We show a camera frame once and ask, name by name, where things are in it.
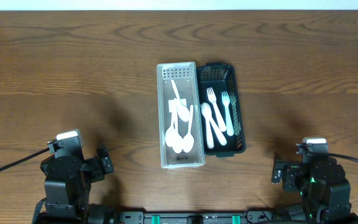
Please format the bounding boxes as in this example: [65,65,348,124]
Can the dark green plastic basket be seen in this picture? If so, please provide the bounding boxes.
[196,62,246,157]

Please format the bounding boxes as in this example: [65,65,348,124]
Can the pale green plastic fork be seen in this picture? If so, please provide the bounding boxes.
[222,91,234,136]

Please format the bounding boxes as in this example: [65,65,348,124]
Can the white thick plastic spoon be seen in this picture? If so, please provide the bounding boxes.
[201,103,214,149]

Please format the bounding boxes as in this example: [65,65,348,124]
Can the white fork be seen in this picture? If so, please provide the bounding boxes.
[211,117,227,146]
[206,87,226,132]

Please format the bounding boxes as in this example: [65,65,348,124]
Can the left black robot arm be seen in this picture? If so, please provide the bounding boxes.
[32,146,118,224]

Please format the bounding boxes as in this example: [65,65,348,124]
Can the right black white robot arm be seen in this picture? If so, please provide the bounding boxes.
[272,155,351,223]

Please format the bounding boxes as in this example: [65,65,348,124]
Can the white label sticker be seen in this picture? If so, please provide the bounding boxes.
[168,98,187,113]

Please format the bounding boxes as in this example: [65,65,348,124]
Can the clear plastic basket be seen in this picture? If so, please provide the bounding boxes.
[157,62,205,169]

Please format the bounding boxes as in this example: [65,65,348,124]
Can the right black cable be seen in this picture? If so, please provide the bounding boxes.
[306,151,358,174]

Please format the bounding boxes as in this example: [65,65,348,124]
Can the black cable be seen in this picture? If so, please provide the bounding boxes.
[0,147,51,184]
[306,151,358,174]

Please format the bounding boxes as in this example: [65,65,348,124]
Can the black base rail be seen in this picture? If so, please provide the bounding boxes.
[39,203,358,224]

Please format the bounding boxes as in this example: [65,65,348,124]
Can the left black cable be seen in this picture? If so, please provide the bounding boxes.
[0,147,51,184]

